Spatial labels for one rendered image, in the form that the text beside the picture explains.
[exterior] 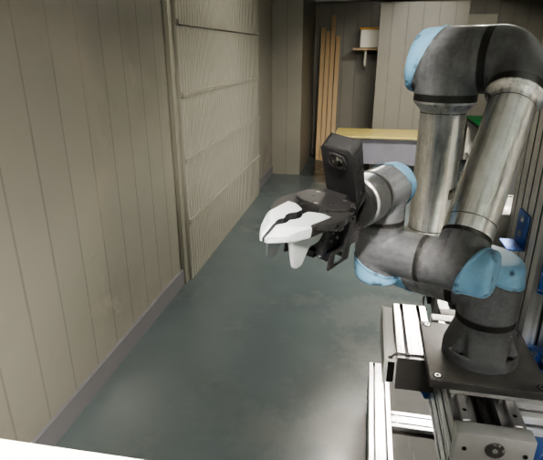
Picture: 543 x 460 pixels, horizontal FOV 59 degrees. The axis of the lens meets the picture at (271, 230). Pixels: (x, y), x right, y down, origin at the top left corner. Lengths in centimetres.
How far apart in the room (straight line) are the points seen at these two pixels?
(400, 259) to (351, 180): 20
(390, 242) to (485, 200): 15
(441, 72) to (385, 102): 618
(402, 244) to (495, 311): 32
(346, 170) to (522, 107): 37
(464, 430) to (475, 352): 15
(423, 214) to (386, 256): 26
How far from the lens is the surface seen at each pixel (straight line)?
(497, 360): 107
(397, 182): 74
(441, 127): 97
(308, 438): 236
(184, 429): 243
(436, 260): 74
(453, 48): 94
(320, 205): 58
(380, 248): 77
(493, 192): 79
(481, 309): 102
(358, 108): 803
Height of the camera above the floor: 164
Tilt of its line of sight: 21 degrees down
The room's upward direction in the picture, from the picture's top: straight up
